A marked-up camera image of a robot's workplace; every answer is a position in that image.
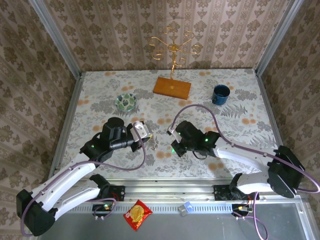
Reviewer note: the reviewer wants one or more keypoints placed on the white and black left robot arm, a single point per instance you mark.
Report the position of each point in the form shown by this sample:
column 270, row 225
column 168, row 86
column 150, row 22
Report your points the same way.
column 70, row 175

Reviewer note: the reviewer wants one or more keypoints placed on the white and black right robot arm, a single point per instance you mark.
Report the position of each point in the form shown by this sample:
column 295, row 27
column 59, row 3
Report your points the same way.
column 240, row 155

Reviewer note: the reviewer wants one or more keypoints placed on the green leaf pattern bowl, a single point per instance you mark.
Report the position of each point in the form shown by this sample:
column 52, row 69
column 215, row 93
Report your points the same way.
column 126, row 102

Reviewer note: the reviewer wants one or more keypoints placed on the dark blue mug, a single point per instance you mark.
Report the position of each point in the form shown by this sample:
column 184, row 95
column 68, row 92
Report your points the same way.
column 221, row 95

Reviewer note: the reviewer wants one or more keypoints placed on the gold jewelry stand wooden base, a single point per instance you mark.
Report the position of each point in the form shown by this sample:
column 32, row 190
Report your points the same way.
column 172, row 88

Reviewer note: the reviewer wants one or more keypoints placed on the small black controller board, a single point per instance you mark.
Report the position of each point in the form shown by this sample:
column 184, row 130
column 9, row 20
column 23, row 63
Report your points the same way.
column 240, row 208
column 103, row 207

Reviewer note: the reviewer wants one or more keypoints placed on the small grey blue packet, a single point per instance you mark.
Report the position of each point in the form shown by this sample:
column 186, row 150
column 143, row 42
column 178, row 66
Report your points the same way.
column 185, row 208

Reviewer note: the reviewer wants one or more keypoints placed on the red snack packet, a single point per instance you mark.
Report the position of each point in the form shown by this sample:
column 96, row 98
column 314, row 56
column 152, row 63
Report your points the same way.
column 137, row 213

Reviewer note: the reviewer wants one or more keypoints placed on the aluminium table side rail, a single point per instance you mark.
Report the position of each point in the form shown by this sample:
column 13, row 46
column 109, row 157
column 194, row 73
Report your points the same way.
column 268, row 105
column 72, row 105

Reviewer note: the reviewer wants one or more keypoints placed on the aluminium mounting rail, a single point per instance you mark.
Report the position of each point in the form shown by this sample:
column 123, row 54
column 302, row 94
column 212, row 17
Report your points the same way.
column 165, row 191

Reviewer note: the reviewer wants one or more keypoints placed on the aluminium frame post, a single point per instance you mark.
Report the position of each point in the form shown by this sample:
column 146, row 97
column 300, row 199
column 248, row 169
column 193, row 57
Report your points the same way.
column 57, row 40
column 277, row 37

